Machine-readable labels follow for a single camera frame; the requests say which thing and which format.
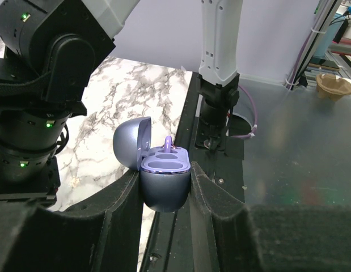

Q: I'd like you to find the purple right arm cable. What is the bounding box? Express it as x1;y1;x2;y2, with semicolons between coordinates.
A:
230;28;318;140

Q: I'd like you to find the tan paper cup holder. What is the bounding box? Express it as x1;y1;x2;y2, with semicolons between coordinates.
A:
316;74;351;102

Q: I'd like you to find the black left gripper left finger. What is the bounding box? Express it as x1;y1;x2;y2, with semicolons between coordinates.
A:
0;171;143;271

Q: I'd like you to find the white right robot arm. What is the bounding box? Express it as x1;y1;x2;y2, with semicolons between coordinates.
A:
0;1;243;206

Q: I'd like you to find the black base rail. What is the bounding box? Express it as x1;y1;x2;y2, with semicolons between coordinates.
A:
140;73;244;271

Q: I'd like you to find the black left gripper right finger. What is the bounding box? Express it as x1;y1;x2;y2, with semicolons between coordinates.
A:
189;162;351;271

